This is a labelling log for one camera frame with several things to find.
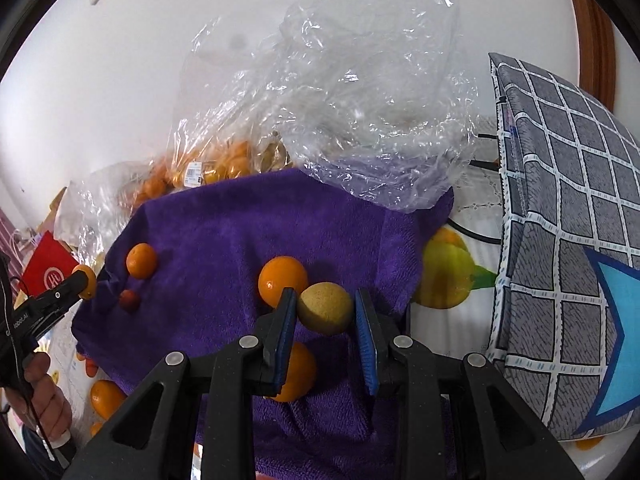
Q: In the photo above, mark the red paper bag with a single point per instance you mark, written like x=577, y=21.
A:
x=50, y=267

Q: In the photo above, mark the person's left hand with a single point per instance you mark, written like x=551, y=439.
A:
x=47, y=405

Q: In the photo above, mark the grey checked cushion blue star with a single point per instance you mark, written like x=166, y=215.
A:
x=565, y=200

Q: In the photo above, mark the brown wooden door frame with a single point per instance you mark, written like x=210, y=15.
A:
x=592, y=35

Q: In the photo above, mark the small red fruit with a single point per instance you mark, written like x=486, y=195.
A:
x=130, y=301

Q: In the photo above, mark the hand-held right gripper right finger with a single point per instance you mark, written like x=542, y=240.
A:
x=366, y=350

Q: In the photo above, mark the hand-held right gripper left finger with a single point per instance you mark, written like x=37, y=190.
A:
x=286, y=345

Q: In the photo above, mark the yellow round fruit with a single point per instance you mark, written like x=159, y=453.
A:
x=325, y=310

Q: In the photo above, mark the clear plastic bag with label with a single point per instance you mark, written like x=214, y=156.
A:
x=220, y=100

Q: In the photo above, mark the wooden box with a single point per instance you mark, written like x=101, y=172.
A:
x=54, y=207

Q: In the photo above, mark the large clear plastic bag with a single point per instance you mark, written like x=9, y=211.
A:
x=370, y=85

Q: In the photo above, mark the person's left forearm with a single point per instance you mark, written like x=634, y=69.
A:
x=45, y=460

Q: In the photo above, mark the pile of bagged mandarins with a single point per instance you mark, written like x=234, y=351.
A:
x=225, y=165

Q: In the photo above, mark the orange mandarin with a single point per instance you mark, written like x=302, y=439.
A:
x=106, y=398
x=141, y=260
x=90, y=280
x=303, y=370
x=280, y=277

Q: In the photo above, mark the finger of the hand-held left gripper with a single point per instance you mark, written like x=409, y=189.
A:
x=60, y=297

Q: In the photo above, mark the fruit printed tablecloth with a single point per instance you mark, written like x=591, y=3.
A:
x=450, y=325

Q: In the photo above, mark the purple towel lined tray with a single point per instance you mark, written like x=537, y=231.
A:
x=210, y=240

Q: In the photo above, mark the golden brown cluster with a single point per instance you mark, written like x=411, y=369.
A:
x=274, y=152

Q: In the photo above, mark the small crumpled clear plastic bag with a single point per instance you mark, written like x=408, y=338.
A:
x=95, y=210

